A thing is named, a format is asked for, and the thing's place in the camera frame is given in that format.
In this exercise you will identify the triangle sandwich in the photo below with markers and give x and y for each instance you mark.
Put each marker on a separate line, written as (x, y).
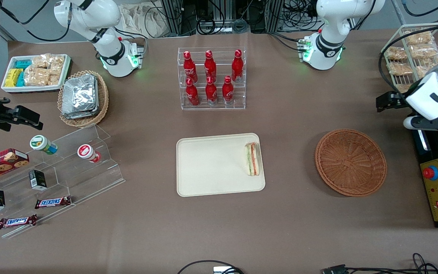
(252, 160)

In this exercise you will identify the white rectangular bin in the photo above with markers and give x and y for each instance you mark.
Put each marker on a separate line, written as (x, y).
(32, 88)

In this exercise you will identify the white cloth bag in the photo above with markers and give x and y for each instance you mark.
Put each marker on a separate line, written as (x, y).
(139, 19)

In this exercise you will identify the snickers chocolate bar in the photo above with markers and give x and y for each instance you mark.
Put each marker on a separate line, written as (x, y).
(16, 221)
(53, 202)

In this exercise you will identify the clear acrylic stepped stand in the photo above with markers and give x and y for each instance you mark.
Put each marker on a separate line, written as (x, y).
(17, 198)
(89, 175)

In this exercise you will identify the yellow snack packet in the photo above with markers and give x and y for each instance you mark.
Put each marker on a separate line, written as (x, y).
(13, 78)

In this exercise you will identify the teal snack packet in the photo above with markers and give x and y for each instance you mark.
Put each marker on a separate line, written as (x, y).
(23, 64)
(21, 80)

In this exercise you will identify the white plug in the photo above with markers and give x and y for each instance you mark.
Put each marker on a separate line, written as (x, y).
(221, 270)

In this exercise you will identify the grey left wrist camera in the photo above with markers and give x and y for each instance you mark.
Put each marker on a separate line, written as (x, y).
(413, 123)

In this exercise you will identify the silver foil pack stack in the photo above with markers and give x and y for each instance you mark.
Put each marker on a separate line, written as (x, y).
(80, 97)

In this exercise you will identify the clear bag of crackers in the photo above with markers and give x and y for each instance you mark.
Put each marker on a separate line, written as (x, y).
(41, 61)
(54, 77)
(36, 77)
(57, 62)

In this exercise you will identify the aluminium equipment frame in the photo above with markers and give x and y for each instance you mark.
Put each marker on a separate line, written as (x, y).
(222, 15)

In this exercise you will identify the yellow black emergency stop box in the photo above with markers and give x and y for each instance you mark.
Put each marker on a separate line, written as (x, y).
(437, 198)

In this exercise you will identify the cream plastic tray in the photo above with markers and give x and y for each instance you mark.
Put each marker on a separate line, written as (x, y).
(211, 165)

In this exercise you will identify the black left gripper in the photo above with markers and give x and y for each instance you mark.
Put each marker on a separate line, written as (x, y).
(398, 99)

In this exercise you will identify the red cola bottle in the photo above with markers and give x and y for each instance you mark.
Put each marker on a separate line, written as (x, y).
(227, 91)
(192, 95)
(210, 66)
(189, 68)
(237, 66)
(211, 93)

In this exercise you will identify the green lid snack cup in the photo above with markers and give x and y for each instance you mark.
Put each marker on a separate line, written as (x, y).
(41, 144)

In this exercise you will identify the red lid snack cup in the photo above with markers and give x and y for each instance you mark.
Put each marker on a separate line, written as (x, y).
(86, 152)

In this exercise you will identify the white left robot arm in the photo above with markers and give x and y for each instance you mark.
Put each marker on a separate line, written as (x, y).
(329, 49)

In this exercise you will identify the round brown wicker basket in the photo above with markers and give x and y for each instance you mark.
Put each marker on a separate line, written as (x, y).
(350, 163)

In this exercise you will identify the wrapped bread pack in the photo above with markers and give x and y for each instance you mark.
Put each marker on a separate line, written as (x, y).
(396, 53)
(417, 38)
(423, 51)
(399, 69)
(426, 64)
(402, 88)

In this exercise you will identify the clear acrylic bottle rack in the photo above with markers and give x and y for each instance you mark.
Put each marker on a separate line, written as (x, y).
(219, 108)

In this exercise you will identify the light oval wicker basket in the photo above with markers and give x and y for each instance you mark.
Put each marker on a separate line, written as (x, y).
(103, 102)

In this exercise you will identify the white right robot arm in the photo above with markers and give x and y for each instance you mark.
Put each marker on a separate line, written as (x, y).
(110, 57)

